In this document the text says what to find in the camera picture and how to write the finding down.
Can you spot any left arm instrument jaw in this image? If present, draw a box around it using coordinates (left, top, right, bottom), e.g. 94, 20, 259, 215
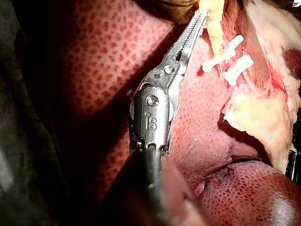
175, 13, 210, 71
164, 11, 205, 65

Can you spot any left arm instrument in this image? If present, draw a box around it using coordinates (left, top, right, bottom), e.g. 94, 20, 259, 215
128, 56, 187, 156

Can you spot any gallbladder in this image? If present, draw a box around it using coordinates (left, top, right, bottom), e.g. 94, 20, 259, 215
164, 0, 227, 13

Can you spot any thin tube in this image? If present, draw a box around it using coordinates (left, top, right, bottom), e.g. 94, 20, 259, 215
204, 10, 227, 59

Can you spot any white clip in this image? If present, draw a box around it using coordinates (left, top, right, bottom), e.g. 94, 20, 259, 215
226, 58, 255, 86
224, 54, 250, 75
201, 49, 237, 73
225, 35, 245, 54

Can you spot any dark red liver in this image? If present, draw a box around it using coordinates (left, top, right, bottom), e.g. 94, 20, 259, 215
53, 0, 301, 226

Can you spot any pale fatty tissue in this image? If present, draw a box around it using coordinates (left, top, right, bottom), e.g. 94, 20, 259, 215
221, 0, 301, 174

